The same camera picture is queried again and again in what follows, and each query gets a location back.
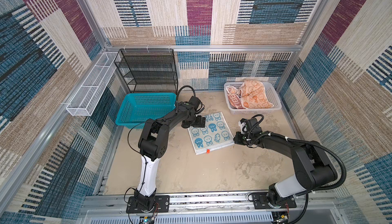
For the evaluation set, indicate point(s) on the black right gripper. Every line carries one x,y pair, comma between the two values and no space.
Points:
237,138

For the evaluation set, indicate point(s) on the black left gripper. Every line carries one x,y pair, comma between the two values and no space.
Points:
198,124

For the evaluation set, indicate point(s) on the blue and cream towel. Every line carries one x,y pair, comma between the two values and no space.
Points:
215,135

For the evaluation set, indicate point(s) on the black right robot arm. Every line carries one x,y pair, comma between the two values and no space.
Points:
312,167

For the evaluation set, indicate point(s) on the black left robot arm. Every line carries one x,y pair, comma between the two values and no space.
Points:
152,144

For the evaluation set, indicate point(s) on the white plastic laundry basket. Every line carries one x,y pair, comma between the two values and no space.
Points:
271,94

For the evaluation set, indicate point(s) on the orange and cream towel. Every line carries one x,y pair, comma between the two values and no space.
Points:
252,95

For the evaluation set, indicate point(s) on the teal plastic basket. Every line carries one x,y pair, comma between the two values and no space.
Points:
139,107

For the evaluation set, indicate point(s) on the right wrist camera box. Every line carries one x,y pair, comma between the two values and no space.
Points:
243,126

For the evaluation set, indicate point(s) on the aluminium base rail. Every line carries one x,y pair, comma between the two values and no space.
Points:
222,207

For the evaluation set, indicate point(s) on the black wire shelf rack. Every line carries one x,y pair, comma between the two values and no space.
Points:
148,70

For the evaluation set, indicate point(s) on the white wire mesh tray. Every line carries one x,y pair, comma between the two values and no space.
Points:
88,95

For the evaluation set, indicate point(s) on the aluminium frame post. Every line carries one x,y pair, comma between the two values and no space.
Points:
312,24

